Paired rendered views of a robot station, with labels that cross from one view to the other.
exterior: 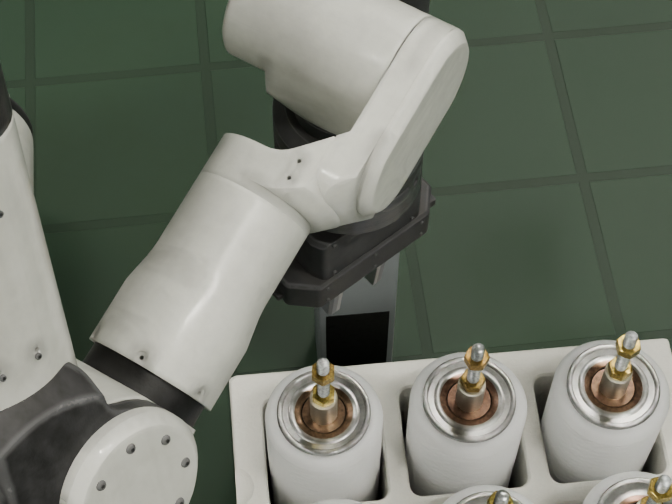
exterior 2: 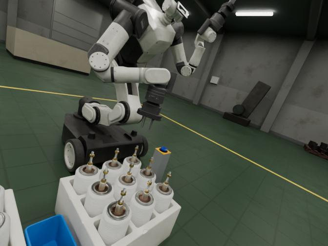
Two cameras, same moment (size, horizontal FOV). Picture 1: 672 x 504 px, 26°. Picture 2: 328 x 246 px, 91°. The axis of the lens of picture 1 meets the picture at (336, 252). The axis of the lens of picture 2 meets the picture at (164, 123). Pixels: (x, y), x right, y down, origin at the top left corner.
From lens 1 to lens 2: 86 cm
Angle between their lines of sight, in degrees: 55
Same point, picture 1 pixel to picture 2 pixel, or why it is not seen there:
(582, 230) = (191, 215)
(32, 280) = (113, 39)
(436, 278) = not seen: hidden behind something
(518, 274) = not seen: hidden behind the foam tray
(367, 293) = (154, 169)
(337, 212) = (142, 73)
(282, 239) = (135, 71)
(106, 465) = (99, 53)
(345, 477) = (126, 168)
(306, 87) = not seen: hidden behind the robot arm
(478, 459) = (139, 178)
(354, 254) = (146, 110)
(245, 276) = (129, 70)
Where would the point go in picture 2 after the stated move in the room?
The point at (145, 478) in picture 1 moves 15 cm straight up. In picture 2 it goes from (100, 59) to (109, 18)
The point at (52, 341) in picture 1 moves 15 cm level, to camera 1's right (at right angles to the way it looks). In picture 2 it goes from (109, 46) to (126, 48)
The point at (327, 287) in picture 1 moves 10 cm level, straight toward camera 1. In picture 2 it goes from (140, 110) to (121, 108)
